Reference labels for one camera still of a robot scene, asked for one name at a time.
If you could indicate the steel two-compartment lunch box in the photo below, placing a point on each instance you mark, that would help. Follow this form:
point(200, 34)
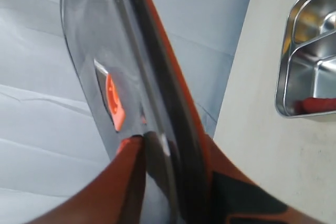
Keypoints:
point(307, 63)

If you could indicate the dark lid with orange seal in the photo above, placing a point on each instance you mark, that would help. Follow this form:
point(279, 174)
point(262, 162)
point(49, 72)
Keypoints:
point(134, 86)

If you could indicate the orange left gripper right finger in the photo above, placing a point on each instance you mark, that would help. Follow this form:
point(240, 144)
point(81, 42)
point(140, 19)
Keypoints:
point(234, 198)

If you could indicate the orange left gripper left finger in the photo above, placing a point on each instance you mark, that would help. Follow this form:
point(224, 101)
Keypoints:
point(115, 196)

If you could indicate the red sausage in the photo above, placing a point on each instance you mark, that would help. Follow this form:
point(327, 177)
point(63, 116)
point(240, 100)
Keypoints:
point(315, 105)

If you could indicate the white backdrop cloth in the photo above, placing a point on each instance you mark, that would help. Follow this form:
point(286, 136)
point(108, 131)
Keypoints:
point(50, 146)

